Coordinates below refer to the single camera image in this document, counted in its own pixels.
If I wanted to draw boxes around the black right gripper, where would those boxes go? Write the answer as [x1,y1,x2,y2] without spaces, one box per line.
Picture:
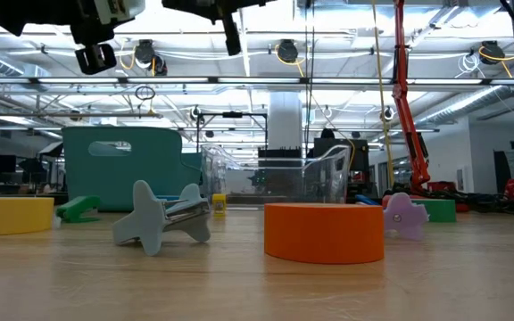
[162,0,277,57]

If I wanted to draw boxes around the small green stapler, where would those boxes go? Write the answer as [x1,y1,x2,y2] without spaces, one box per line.
[55,194,103,225]

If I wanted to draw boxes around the black background camera rig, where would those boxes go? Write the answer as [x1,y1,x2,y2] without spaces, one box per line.
[195,111,269,155]

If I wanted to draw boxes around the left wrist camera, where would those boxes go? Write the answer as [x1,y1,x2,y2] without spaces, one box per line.
[74,43,118,77]

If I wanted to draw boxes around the light blue staple remover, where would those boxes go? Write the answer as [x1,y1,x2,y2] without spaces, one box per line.
[112,179,212,258]

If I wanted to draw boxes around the hanging yellow cable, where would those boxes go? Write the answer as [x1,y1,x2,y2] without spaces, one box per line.
[371,0,395,188]

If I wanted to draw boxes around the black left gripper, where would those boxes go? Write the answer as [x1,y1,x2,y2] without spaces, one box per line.
[0,0,106,45]

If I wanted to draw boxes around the teal plastic bin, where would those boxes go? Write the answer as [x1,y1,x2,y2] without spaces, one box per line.
[62,126,203,213]

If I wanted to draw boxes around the yellow tape roll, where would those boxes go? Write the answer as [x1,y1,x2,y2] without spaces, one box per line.
[0,196,56,238]

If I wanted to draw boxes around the black ceiling cable reel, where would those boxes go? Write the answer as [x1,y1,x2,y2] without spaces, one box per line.
[133,38,170,78]
[276,38,301,64]
[478,39,514,68]

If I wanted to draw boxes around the small blue stapler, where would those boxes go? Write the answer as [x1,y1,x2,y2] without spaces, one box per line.
[354,193,386,208]

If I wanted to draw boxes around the clear plastic bin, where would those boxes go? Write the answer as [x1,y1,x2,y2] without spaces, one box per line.
[200,143,352,206]

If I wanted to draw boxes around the black tangled cables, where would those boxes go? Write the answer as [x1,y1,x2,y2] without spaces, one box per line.
[420,185,514,217]

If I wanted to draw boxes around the orange tape roll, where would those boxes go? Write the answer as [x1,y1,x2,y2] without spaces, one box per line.
[263,202,386,266]

